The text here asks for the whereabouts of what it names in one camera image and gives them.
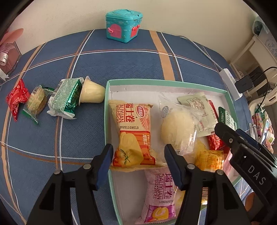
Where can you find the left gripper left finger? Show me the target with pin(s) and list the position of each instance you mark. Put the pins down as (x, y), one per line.
(53, 206)

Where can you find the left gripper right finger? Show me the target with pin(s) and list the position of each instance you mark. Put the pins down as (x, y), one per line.
(224, 204)

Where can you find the blue plaid tablecloth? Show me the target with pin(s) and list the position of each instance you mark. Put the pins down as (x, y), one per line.
(31, 152)

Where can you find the clear-wrapped white round pastry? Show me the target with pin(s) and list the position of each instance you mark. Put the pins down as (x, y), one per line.
(179, 125)

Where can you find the pale beige printed snack packet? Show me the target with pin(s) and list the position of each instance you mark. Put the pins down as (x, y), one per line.
(206, 115)

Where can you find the small green white snack packet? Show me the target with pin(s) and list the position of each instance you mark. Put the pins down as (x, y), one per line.
(226, 118)

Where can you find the yellow cake clear wrapper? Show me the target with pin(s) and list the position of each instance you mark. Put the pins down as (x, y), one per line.
(207, 160)

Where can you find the green white foil snack packet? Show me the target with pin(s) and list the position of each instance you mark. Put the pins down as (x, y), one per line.
(65, 98)

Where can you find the yellow pudding jelly cup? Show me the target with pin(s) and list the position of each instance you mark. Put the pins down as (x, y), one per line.
(91, 92)

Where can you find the orange swiss roll packet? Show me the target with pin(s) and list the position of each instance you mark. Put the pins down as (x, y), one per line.
(134, 151)

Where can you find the white tray with green rim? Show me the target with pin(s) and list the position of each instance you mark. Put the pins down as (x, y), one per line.
(128, 189)

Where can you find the red patterned snack packet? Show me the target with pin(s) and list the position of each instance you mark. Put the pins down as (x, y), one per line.
(215, 143)

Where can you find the white shelf unit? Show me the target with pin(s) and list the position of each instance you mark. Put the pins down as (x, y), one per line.
(257, 60)

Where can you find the pink paper flower bouquet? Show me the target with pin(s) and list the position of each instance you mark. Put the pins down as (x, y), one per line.
(10, 53)

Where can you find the white power strip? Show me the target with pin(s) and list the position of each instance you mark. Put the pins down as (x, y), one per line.
(229, 81)

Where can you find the black power adapter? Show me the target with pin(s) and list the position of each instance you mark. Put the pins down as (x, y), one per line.
(244, 84)

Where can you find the pink swiss roll packet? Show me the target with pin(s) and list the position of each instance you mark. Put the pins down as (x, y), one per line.
(163, 198)

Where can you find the round cake green striped wrapper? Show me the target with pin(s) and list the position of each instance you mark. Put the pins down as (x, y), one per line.
(37, 102)

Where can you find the teal toy box pink doors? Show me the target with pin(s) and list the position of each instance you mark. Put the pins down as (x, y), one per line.
(123, 25)

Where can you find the small red crinkled snack packet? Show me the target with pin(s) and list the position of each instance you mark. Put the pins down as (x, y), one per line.
(19, 95)

